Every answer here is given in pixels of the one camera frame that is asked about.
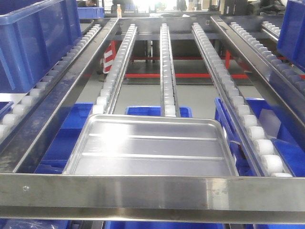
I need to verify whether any silver ribbed metal tray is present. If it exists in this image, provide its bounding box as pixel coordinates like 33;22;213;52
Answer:
64;114;238;177

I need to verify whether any white roller track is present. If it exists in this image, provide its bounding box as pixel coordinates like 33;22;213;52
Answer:
92;24;137;115
160;23;181;117
0;24;101;142
192;22;293;177
230;21;305;95

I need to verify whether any blue bin below centre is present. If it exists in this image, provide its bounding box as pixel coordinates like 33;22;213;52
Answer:
125;105;193;118

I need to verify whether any blue bin below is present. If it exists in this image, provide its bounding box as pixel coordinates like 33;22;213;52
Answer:
125;105;193;118
215;98;305;177
35;103;93;174

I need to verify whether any white roller track centre left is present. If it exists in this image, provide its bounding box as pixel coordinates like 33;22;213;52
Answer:
92;24;137;115

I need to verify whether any red white striped barrier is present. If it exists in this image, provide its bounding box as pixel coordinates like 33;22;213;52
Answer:
101;41;116;74

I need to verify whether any blue bin below left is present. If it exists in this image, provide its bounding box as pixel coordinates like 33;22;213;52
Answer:
35;103;93;174

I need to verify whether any white roller track centre right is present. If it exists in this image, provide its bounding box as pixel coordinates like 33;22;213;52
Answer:
192;22;293;177

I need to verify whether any blue bin bottom centre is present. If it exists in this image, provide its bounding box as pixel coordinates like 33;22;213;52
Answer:
104;221;224;229

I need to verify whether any blue bin below right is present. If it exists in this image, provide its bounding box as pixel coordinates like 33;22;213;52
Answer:
215;98;305;177

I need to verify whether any blue bin upper left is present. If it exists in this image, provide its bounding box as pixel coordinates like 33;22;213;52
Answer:
0;0;81;93

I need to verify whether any white roller track far left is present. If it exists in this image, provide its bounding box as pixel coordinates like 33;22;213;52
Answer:
0;24;101;142

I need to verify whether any white roller track far right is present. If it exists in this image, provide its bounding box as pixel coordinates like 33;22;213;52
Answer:
230;21;305;95

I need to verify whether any blue bin upper right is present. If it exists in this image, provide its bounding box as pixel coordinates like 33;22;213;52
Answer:
277;0;305;69

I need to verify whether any red floor frame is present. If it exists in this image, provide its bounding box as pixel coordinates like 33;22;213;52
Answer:
123;50;305;79

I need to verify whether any steel flow rack frame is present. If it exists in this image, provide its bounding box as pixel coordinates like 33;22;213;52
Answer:
0;16;305;224

